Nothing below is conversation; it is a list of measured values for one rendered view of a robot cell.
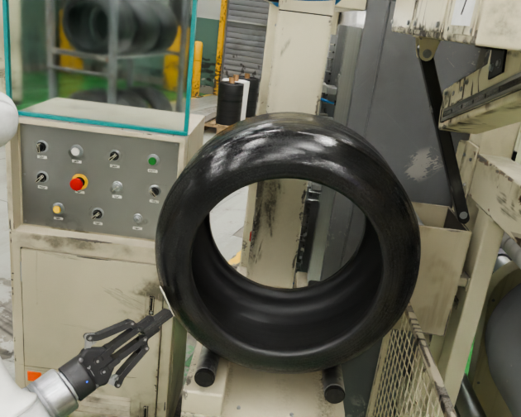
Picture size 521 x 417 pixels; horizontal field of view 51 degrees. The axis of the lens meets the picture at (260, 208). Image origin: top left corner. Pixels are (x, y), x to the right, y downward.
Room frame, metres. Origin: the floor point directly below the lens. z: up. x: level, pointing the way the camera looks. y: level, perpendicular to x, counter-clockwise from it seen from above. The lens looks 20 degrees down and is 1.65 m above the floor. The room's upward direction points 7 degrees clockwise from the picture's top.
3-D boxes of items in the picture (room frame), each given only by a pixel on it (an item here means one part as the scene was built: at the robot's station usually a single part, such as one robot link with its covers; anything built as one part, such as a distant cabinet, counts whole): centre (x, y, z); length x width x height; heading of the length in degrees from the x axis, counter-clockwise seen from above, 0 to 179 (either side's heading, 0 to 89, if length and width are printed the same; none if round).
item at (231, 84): (7.94, 0.53, 0.38); 1.20 x 0.80 x 0.76; 169
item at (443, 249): (1.38, -0.45, 1.05); 0.20 x 0.15 x 0.30; 179
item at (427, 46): (1.30, -0.32, 1.61); 0.06 x 0.06 x 0.05; 89
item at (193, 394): (1.16, 0.07, 0.84); 0.36 x 0.09 x 0.06; 179
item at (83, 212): (1.80, 0.52, 0.63); 0.56 x 0.41 x 1.27; 89
